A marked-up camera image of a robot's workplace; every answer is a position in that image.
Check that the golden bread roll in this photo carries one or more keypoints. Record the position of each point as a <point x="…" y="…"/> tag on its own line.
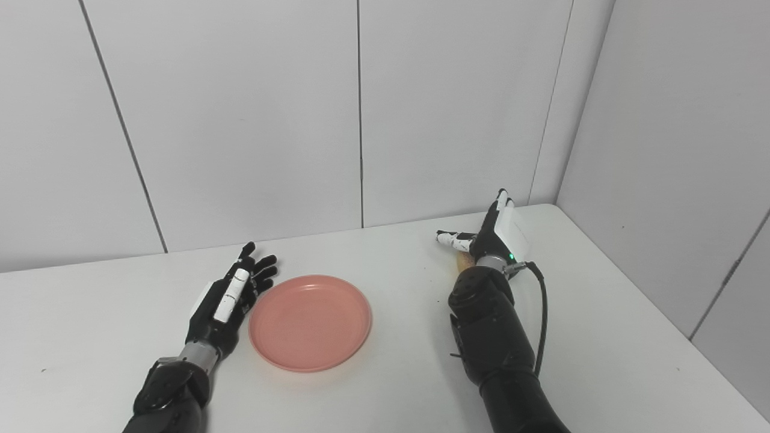
<point x="464" y="261"/>

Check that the pink round plate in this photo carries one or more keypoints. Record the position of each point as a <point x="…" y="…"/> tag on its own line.
<point x="310" y="323"/>

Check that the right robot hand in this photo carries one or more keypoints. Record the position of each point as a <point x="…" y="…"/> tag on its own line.
<point x="490" y="234"/>

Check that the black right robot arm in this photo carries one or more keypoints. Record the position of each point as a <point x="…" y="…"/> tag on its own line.
<point x="499" y="355"/>

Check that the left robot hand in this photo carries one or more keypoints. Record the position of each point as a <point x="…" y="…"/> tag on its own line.
<point x="225" y="307"/>

